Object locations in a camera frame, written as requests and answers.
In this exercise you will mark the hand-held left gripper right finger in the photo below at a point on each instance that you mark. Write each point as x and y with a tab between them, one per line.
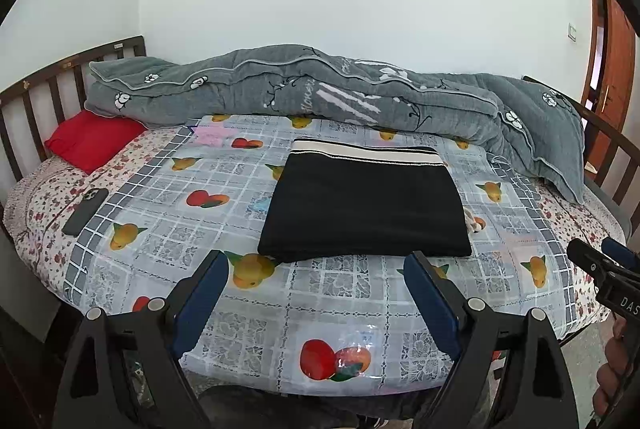
430	304

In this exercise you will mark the brown wooden door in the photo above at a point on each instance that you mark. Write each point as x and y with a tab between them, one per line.
620	59

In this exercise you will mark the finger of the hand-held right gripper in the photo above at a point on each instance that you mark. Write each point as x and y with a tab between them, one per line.
622	254
587	259

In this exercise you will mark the floral bed sheet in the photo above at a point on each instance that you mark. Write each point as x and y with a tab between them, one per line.
45	199

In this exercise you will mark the white wall switch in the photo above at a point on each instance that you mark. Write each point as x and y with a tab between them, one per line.
573	32

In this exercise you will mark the black smartphone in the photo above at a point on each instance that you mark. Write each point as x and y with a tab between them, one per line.
85	211

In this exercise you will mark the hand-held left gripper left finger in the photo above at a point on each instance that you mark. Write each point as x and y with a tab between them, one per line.
200	304

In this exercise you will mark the grey flower-print quilt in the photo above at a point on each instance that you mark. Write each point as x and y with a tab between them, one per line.
300	79

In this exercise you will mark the person's right hand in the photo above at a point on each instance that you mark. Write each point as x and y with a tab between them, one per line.
617	374

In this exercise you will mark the red pillow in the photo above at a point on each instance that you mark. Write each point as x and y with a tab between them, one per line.
95	139

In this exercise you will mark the fruit-print plastic sheet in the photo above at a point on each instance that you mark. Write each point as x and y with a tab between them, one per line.
350	299

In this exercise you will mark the dark wooden bed frame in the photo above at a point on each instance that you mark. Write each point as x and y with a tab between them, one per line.
75	61

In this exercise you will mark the black pants with white stripe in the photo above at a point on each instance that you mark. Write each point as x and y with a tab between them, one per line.
365	209

